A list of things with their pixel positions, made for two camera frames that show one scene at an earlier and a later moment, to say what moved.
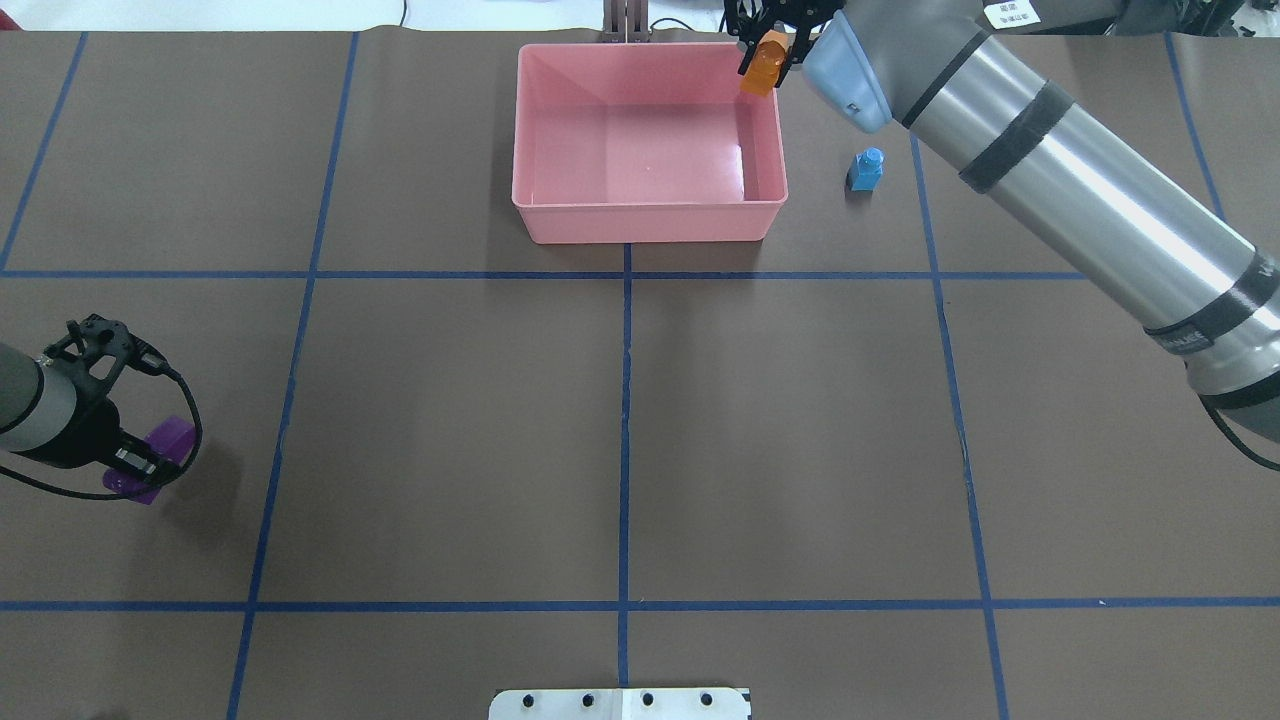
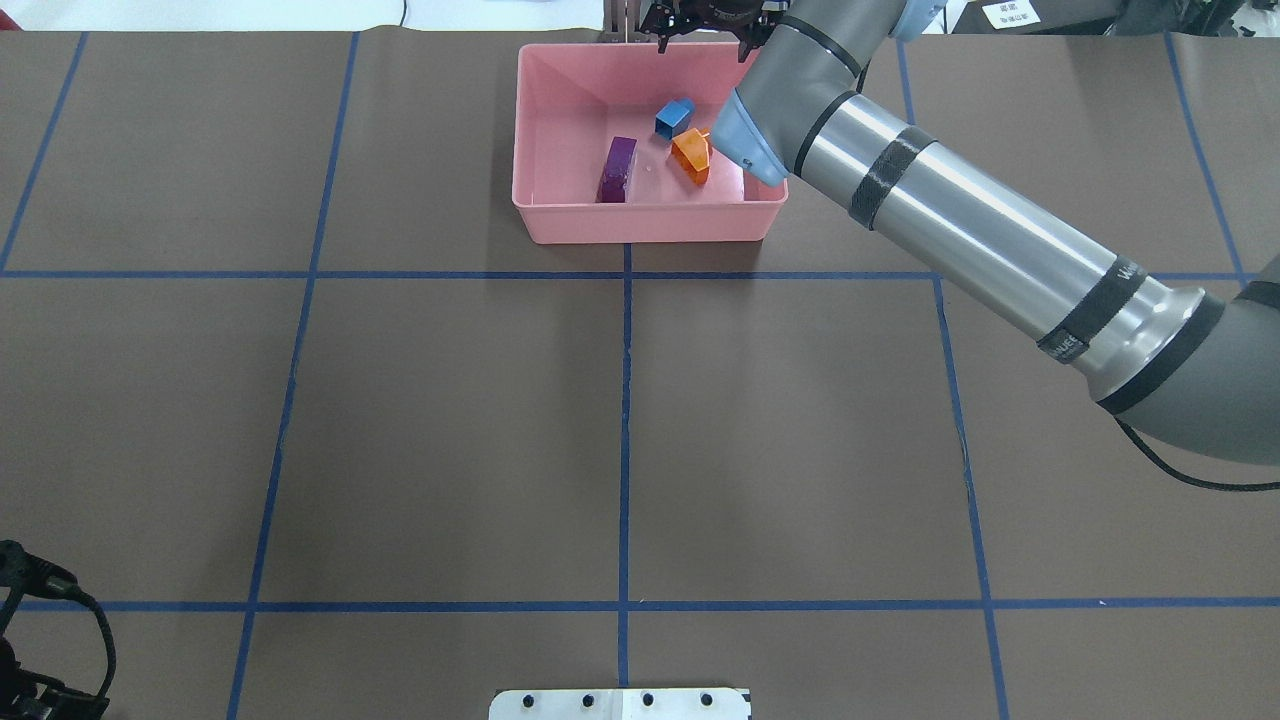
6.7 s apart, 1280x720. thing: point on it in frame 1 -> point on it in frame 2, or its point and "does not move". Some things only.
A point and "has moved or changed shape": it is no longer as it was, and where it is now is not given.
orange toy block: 761,74 has moved or changed shape
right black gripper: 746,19 -> 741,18
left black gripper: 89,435 -> 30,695
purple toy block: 174,438 -> 617,168
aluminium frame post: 626,21 does not move
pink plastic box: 643,142 does not move
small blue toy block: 866,169 has moved or changed shape
